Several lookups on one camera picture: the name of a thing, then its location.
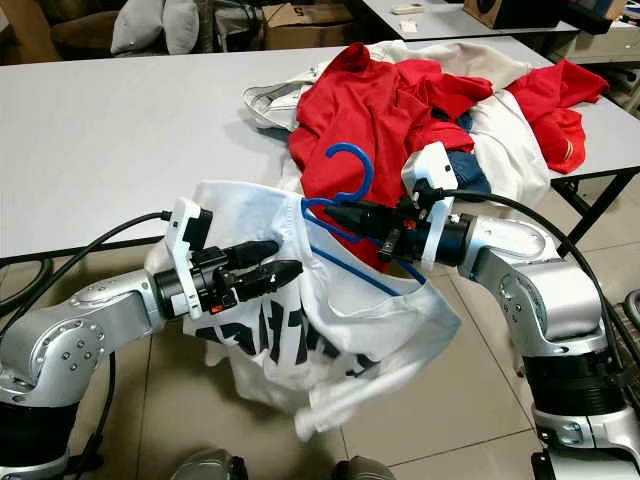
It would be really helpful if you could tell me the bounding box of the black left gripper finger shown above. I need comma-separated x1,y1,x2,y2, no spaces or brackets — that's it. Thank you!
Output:
235,260,303,303
222,240,281,269

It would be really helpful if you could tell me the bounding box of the blue wire hanger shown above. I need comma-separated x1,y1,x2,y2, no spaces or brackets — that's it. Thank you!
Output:
300,143,416,298

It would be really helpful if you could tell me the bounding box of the white shirt with dark print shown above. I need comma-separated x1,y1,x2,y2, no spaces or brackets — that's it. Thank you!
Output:
145,180,463,441

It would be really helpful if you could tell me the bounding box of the blue denim garment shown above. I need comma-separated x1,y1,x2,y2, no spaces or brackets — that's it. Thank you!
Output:
445,148,493,197

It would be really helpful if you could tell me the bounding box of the large plain red shirt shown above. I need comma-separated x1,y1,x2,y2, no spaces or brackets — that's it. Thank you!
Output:
287,42,496,266

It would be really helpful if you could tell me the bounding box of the beige jacket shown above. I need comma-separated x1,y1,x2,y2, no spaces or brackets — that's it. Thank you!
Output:
240,38,553,206

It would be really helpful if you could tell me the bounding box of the open brown cardboard box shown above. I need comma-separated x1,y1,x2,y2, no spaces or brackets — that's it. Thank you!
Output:
263,3,356,51

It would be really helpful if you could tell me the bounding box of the small plain red shirt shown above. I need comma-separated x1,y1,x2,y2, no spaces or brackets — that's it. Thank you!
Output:
503,58,611,174

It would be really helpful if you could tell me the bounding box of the grey right robot leg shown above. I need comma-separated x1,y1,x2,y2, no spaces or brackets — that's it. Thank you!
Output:
335,457,396,480

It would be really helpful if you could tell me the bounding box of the grey pillow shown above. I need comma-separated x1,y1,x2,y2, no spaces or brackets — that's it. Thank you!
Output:
110,0,166,54
160,0,199,56

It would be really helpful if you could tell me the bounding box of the wooden loudspeaker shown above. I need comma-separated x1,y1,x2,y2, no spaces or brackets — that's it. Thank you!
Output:
463,0,541,29

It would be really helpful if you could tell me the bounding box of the dark brown seat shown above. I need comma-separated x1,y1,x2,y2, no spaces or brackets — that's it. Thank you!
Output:
50,15,116,56

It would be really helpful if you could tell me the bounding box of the black box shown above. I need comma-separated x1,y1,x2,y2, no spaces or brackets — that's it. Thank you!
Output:
565,0,626,36

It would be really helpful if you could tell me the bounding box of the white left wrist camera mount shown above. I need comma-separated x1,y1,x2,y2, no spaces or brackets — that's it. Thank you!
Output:
165,197,213,321

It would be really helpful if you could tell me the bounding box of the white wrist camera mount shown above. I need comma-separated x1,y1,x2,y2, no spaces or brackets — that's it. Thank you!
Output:
400,140,461,271
165,197,213,321

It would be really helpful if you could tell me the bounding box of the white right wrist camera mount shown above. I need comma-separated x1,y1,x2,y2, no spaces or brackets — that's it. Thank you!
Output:
400,140,461,271

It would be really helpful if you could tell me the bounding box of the thick black cable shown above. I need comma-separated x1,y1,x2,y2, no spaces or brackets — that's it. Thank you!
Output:
0,258,51,331

